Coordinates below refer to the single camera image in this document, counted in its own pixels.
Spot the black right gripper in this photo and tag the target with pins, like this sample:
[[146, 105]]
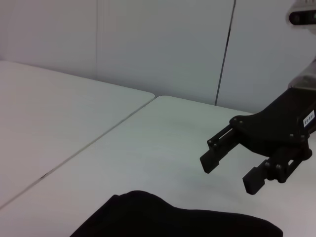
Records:
[[274, 128]]

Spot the black shirt with white print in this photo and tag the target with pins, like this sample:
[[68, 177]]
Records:
[[158, 217]]

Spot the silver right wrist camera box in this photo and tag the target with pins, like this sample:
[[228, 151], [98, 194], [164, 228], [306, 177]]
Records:
[[302, 14]]

